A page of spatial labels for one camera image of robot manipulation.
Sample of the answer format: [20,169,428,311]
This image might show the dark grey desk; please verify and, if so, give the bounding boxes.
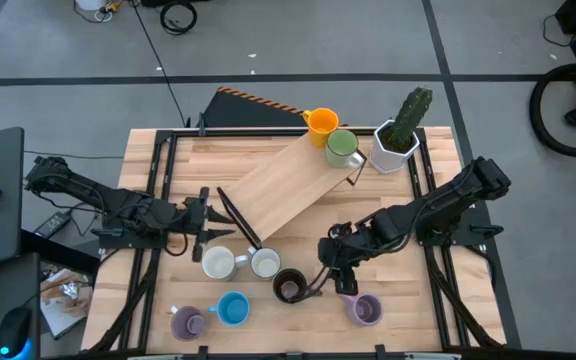
[0,252,42,360]

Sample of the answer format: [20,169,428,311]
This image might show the purple ribbed mug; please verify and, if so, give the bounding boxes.
[338,292,384,328]
[169,304,207,343]

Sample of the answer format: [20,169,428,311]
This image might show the long black floor cable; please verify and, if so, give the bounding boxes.
[130,0,189,129]

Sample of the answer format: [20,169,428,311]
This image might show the black ramp orange stripes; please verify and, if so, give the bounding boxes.
[201,85,349,129]

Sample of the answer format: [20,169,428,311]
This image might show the white planter pot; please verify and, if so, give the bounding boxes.
[369,118,422,175]

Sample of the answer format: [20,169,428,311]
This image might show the black power adapter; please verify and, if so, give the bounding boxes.
[32,210,73,240]

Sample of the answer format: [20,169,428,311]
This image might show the brown teal glazed mug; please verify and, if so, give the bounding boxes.
[271,267,309,305]

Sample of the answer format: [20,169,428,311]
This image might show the thin black floor cable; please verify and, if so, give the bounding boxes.
[23,148,125,161]

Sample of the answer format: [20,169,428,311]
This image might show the coiled black cable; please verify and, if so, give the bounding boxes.
[159,1,199,36]

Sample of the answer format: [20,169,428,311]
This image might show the green cactus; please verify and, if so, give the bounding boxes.
[390,86,434,151]

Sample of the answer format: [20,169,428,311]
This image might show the black computer mouse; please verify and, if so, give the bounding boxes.
[0,305,34,359]

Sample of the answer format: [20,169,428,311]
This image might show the cardboard box with papers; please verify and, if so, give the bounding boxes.
[40,269,94,341]

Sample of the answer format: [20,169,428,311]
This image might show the blue white leaf mug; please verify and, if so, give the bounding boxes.
[246,244,283,280]

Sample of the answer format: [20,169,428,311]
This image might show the wooden shelf black frame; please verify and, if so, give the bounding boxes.
[216,130,369,251]

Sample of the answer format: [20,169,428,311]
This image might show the black table frame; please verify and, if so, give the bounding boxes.
[87,126,524,360]

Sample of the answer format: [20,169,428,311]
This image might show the black vacuum hose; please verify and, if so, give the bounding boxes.
[528,62,576,159]

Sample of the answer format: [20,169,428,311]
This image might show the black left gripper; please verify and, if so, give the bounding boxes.
[175,186,237,264]

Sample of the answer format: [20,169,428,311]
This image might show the black cable by case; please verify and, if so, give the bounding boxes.
[541,13,576,49]

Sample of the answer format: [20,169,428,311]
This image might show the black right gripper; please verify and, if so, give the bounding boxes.
[292,223,369,304]

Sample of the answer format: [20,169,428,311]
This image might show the light blue mug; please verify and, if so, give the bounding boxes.
[207,291,252,328]

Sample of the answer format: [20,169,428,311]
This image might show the orange mug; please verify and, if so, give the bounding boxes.
[301,107,340,150]

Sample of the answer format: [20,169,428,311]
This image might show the teal mug white handle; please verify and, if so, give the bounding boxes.
[200,244,250,282]

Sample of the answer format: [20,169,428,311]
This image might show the green mug white handle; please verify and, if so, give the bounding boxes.
[324,128,367,170]

